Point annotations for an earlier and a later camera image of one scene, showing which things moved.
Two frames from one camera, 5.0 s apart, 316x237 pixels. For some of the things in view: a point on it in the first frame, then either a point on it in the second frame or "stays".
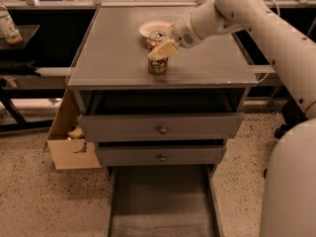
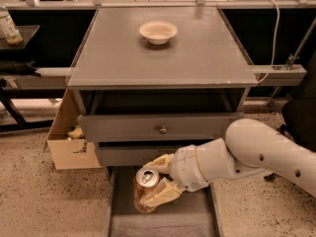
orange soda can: (154, 39) to (146, 180)
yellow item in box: (76, 133) stays
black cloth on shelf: (19, 67) stays
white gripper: (183, 33) to (185, 167)
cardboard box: (66, 141) stays
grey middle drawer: (161, 156) stays
